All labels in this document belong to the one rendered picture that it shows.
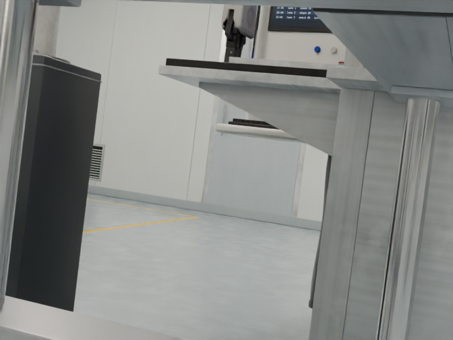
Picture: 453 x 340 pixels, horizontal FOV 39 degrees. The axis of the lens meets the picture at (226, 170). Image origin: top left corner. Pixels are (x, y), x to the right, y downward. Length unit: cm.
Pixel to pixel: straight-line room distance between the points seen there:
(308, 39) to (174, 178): 530
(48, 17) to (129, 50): 646
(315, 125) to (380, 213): 25
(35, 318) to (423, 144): 64
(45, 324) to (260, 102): 93
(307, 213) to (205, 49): 219
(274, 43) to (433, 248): 135
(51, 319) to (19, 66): 22
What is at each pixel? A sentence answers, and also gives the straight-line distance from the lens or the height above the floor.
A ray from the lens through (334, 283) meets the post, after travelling 127.
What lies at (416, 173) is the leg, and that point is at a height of 72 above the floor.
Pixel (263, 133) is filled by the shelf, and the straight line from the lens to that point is 213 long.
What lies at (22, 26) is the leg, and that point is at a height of 80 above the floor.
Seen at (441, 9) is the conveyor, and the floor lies 84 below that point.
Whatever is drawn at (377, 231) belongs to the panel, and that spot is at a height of 60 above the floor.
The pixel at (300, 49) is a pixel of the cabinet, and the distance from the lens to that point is 237.
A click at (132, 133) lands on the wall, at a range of 779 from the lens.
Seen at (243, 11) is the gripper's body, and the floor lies 102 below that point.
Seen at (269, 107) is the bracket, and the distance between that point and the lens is 140.
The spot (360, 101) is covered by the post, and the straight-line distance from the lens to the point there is 126.
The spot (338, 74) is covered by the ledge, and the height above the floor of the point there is 87.
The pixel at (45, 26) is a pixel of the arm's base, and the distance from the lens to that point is 150.
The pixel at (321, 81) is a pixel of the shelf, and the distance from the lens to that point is 129.
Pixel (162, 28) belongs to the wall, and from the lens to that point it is 780.
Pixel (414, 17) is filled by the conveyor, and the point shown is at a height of 84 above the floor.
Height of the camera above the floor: 71
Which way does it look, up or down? 2 degrees down
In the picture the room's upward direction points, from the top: 7 degrees clockwise
